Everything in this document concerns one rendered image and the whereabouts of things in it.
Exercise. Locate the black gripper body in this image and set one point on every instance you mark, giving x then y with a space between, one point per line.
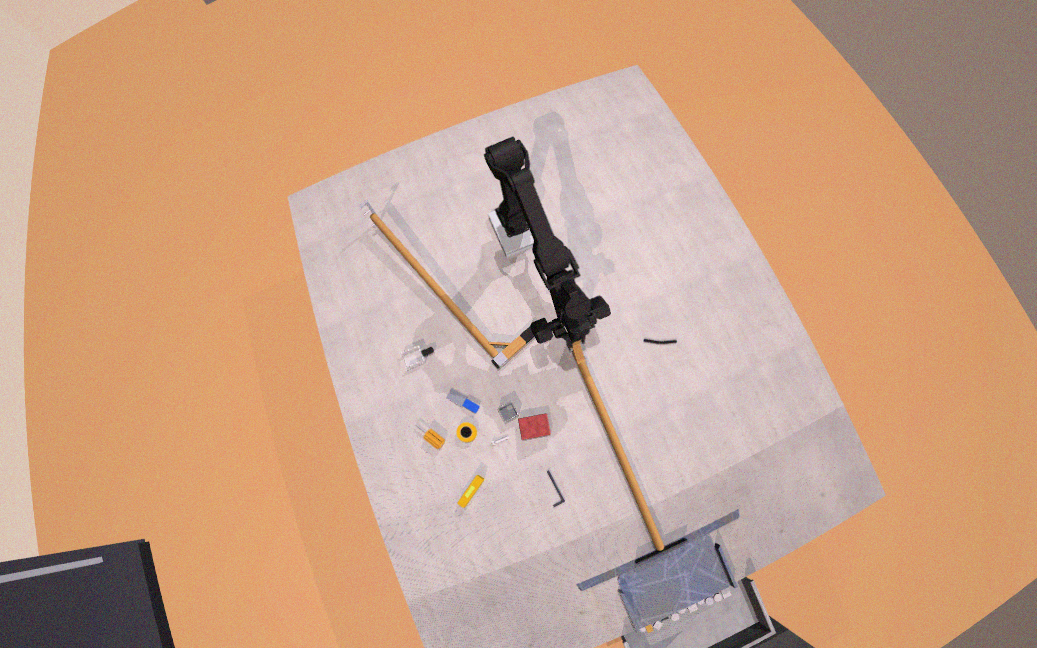
542 330

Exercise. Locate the long tan scraper with grey crossbar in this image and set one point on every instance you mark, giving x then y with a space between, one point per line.
498 359

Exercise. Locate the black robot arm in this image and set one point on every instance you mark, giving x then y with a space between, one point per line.
521 203

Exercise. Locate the red rectangular block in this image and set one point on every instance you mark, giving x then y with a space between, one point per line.
534 426

